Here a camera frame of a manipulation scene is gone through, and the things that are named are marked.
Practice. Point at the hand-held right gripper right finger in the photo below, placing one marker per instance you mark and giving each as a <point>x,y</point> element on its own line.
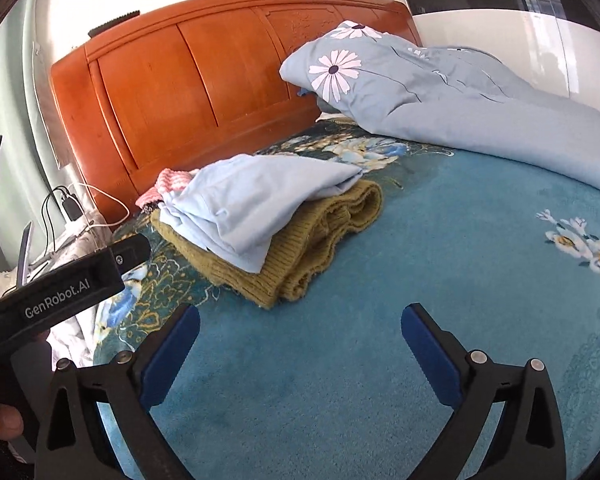
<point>430,355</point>

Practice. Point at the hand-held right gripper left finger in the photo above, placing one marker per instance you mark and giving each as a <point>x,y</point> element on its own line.
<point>172,355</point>

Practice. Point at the light blue T-shirt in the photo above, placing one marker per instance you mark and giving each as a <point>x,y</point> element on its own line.
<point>240,200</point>

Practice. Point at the person's left hand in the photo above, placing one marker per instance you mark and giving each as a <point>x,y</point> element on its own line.
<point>0,419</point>

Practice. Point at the white floral cloth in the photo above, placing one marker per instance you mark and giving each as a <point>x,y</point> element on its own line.
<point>75,345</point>

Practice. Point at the black charger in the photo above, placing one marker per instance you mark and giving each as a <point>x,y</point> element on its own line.
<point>71,209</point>

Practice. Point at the teal floral blanket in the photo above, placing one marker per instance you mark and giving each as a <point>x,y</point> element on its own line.
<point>330,350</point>

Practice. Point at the pink white knit garment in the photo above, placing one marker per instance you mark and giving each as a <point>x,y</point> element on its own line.
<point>152,192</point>

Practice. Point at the olive knit sweater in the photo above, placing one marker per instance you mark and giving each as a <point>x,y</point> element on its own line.
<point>320,240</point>

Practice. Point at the light blue floral duvet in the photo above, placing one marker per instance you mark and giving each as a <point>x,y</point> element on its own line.
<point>455,105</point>

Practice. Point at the wooden headboard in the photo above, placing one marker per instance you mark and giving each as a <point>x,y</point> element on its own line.
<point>180,85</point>

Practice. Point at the slim black device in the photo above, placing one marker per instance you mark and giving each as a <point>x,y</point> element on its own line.
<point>114,22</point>

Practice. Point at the white wardrobe with black stripe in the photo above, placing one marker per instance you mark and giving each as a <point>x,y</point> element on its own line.
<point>480,45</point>

